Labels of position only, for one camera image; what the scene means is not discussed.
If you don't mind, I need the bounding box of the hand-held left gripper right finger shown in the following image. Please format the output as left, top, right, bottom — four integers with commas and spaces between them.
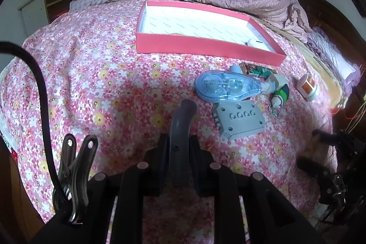
190, 134, 318, 244

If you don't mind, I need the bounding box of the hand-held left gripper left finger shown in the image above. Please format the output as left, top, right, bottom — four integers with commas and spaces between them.
86, 132, 169, 244

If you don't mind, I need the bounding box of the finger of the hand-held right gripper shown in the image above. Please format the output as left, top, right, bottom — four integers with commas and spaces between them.
297, 156, 333, 181
312, 130, 341, 145

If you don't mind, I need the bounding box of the black cable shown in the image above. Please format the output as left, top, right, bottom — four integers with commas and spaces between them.
0, 41, 67, 206

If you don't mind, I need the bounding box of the pink cardboard box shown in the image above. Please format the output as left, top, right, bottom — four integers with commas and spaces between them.
136, 0, 287, 67

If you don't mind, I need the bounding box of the small wooden block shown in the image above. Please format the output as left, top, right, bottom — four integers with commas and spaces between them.
304, 137, 318, 161

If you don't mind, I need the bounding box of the white cup with orange label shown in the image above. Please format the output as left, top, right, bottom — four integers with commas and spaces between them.
296, 74, 320, 102

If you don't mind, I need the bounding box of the dark wooden headboard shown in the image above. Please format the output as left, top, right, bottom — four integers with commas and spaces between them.
279, 0, 366, 77

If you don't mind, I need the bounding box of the purple ruffled pillow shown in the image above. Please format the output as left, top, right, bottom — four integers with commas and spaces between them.
307, 26, 361, 88

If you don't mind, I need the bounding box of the green candy packet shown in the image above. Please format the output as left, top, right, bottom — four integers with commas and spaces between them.
240, 62, 278, 79

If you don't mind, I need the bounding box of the metal spring clip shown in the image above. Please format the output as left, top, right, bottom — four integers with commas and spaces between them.
53, 134, 98, 225

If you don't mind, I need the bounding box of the green white toy figure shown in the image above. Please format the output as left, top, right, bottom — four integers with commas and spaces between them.
262, 73, 291, 119

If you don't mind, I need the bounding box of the small wooden shelf cabinet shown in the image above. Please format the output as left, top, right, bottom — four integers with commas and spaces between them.
19, 0, 75, 35

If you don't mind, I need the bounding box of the grey block with holes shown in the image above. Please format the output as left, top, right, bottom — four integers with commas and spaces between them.
212, 99, 265, 141

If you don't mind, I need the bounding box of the pink floral bedsheet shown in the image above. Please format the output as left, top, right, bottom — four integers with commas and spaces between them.
0, 0, 338, 244

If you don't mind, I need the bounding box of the blue correction tape dispenser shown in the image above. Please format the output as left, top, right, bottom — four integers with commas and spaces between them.
195, 71, 265, 103

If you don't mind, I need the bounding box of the grey curved plastic hook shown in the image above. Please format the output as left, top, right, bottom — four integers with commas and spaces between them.
168, 99, 198, 188

